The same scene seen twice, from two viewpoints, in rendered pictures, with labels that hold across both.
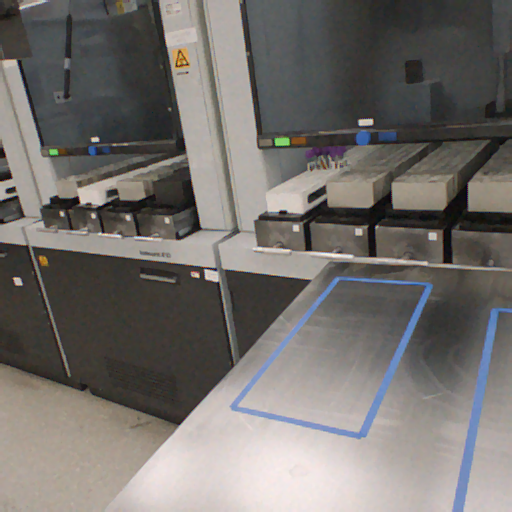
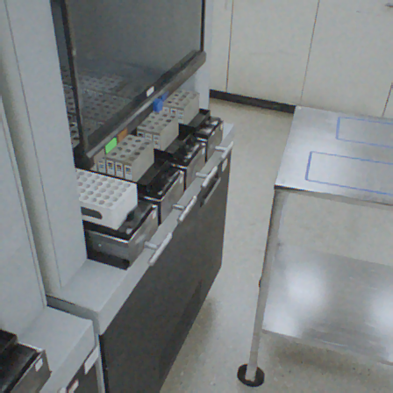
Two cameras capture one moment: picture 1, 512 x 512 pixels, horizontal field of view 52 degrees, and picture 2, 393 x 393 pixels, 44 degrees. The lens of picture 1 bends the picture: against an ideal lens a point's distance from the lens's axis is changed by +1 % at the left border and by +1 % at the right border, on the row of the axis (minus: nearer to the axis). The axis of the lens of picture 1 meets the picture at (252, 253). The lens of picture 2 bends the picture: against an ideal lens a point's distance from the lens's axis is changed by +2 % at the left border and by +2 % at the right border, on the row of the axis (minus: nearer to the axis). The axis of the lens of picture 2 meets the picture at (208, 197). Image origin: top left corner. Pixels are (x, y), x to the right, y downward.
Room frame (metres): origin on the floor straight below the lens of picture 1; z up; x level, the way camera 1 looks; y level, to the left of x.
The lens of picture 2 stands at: (1.27, 0.72, 1.46)
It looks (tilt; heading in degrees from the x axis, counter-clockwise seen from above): 36 degrees down; 252
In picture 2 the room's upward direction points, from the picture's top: 3 degrees clockwise
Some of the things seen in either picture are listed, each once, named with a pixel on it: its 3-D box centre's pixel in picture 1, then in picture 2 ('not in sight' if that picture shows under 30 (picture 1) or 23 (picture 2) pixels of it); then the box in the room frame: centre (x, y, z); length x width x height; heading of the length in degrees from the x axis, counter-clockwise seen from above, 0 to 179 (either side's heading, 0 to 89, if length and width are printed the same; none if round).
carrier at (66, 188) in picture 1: (69, 189); not in sight; (1.73, 0.57, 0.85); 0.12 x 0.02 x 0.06; 54
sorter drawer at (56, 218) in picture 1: (125, 191); not in sight; (1.92, 0.43, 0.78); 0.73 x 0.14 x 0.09; 144
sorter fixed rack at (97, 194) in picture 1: (124, 186); not in sight; (1.72, 0.39, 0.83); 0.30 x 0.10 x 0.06; 144
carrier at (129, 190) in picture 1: (133, 190); not in sight; (1.55, 0.33, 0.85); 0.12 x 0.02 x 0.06; 54
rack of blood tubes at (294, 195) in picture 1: (312, 189); (65, 191); (1.31, -0.18, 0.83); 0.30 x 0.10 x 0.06; 143
